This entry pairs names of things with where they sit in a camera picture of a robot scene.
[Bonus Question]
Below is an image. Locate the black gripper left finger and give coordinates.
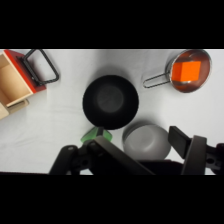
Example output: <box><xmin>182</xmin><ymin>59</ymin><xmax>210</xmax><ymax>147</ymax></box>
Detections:
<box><xmin>49</xmin><ymin>134</ymin><xmax>155</xmax><ymax>176</ymax></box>

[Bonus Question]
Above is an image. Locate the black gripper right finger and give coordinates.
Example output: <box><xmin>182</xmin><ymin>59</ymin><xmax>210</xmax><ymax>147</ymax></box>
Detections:
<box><xmin>167</xmin><ymin>125</ymin><xmax>224</xmax><ymax>176</ymax></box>

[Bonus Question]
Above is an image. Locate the wooden drawer red front black handle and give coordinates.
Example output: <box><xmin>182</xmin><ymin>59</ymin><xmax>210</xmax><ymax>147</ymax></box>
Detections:
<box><xmin>0</xmin><ymin>49</ymin><xmax>61</xmax><ymax>109</ymax></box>

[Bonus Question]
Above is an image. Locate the light wooden drawer cabinet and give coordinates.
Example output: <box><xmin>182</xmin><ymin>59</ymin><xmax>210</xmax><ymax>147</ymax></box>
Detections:
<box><xmin>0</xmin><ymin>98</ymin><xmax>31</xmax><ymax>121</ymax></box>

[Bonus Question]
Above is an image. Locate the green plastic object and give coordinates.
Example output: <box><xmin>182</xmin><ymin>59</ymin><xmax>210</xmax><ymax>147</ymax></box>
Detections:
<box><xmin>80</xmin><ymin>126</ymin><xmax>114</xmax><ymax>144</ymax></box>

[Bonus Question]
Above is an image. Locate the grey bowl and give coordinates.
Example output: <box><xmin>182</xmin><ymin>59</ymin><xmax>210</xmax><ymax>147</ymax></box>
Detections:
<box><xmin>121</xmin><ymin>123</ymin><xmax>173</xmax><ymax>162</ymax></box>

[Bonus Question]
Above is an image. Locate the black bowl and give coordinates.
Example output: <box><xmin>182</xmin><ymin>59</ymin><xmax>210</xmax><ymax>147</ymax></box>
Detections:
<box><xmin>82</xmin><ymin>74</ymin><xmax>140</xmax><ymax>131</ymax></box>

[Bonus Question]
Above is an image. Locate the orange block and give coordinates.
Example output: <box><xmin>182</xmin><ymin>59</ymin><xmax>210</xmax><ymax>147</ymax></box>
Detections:
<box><xmin>171</xmin><ymin>60</ymin><xmax>203</xmax><ymax>83</ymax></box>

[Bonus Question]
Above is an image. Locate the steel pan with wire handle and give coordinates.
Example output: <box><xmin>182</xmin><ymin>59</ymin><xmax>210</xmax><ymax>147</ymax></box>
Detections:
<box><xmin>142</xmin><ymin>49</ymin><xmax>213</xmax><ymax>94</ymax></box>

